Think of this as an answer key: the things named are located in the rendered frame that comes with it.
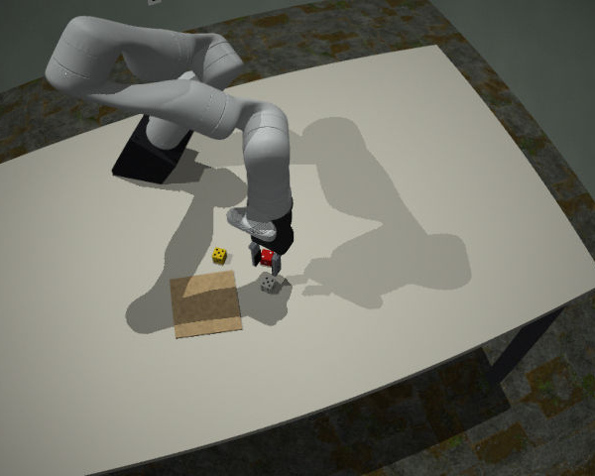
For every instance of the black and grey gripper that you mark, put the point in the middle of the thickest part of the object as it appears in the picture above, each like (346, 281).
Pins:
(269, 221)

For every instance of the yellow die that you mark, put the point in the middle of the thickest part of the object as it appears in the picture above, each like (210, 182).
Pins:
(219, 256)

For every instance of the white die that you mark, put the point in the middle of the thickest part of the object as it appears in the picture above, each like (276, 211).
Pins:
(268, 285)

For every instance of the tan mat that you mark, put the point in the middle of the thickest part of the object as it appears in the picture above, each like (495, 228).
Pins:
(205, 304)

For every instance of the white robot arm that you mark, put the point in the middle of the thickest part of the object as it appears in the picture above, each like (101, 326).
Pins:
(88, 49)

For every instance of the red die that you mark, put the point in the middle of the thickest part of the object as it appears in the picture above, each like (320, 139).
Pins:
(267, 257)

